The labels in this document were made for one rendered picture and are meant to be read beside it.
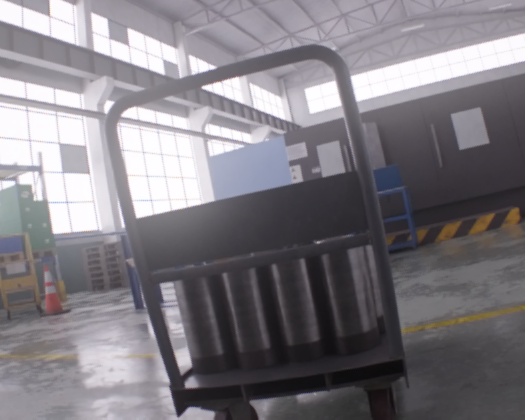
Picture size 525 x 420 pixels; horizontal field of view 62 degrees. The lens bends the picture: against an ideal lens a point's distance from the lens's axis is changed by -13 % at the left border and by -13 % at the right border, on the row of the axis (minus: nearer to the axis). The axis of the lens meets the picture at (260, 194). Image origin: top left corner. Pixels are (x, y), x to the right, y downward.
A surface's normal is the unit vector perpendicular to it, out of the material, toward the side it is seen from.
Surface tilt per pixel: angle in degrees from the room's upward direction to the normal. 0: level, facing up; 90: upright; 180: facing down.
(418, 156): 86
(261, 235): 98
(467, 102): 86
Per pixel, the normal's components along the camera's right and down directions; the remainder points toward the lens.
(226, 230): -0.18, 0.10
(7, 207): -0.37, 0.00
